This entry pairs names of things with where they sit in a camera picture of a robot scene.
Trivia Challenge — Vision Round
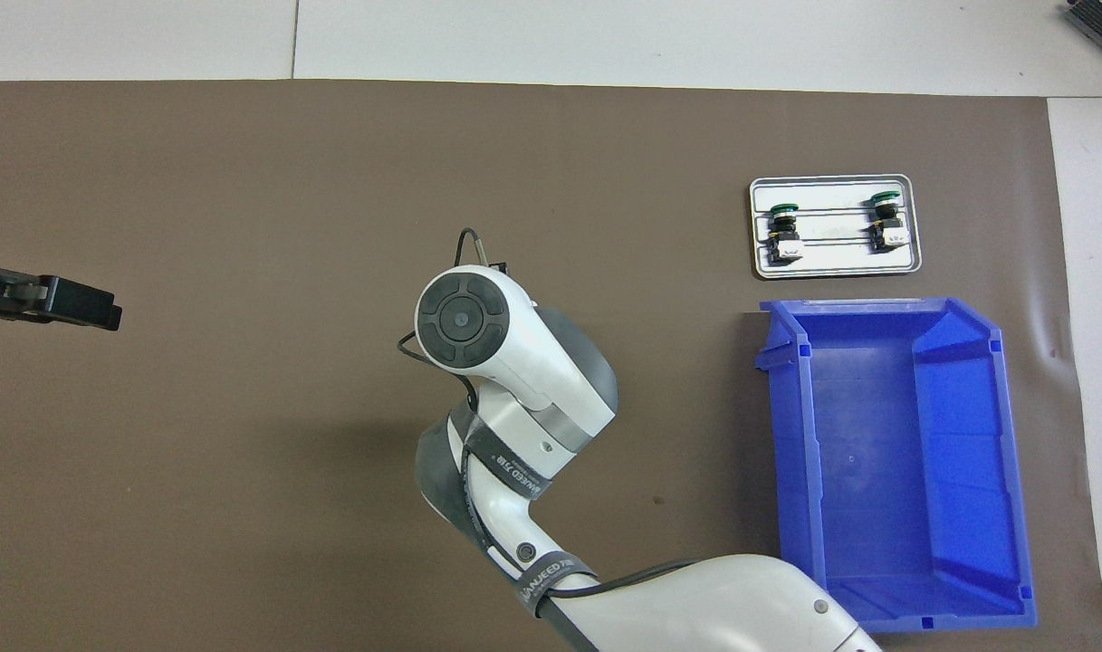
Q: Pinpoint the brown table mat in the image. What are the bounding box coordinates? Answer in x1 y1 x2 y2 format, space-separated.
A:
0 80 1102 652

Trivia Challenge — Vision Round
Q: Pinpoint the blue plastic storage bin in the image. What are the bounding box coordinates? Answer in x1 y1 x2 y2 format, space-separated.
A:
754 297 1039 635

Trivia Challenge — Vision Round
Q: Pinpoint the green push button switch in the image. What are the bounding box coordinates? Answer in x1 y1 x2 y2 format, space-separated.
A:
867 190 909 252
766 201 805 265

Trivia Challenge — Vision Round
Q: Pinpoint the grey metal tray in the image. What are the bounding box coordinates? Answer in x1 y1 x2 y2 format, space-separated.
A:
748 174 923 279

